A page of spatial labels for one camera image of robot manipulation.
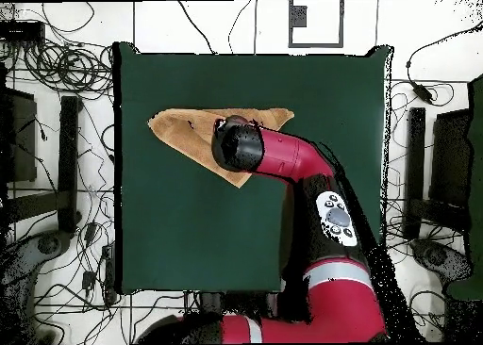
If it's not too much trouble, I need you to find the black stand bar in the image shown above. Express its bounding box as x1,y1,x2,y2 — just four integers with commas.
7,95,82,233
403,107,469,240

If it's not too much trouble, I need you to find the green cloth sheet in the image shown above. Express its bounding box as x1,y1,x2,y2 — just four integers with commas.
446,74,483,301

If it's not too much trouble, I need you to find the grey square frame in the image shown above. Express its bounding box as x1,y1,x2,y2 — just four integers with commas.
288,0,345,49

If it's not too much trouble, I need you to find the dark green table cloth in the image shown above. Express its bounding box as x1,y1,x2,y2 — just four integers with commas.
112,41,393,295

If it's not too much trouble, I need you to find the black box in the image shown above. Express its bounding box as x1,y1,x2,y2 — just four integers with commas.
0,20,45,42

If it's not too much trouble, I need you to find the dark wheeled stand foot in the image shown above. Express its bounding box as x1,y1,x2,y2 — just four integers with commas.
410,238,473,286
1,229,73,284

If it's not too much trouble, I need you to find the black power adapter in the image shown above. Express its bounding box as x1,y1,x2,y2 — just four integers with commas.
412,82,433,105

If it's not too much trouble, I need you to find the black cable coil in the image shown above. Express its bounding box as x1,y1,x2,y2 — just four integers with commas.
22,39,114,97

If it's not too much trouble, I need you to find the tan terry towel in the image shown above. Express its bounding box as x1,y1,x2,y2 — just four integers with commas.
147,107,295,189

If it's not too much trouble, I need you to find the black power strip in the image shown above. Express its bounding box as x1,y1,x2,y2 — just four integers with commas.
101,242,116,304

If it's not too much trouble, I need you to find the black panel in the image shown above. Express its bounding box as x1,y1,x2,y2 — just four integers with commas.
429,108,473,210
0,88,38,183

